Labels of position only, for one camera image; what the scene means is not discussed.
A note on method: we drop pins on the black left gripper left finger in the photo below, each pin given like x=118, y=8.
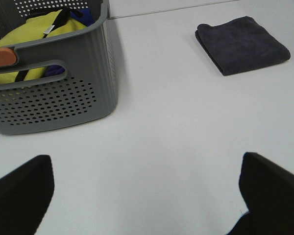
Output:
x=25, y=195

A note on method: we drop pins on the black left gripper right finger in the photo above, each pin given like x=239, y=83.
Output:
x=268, y=192

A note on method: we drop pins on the grey perforated plastic basket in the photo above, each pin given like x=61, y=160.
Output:
x=85, y=91

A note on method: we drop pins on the folded dark grey towel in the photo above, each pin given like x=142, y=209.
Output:
x=241, y=45

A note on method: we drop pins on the yellow-green towel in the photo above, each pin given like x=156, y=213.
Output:
x=39, y=24

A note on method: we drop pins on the blue towel in basket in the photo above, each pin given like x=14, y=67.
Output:
x=77, y=20

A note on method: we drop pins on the orange basket handle grip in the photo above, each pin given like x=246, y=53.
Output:
x=7, y=57

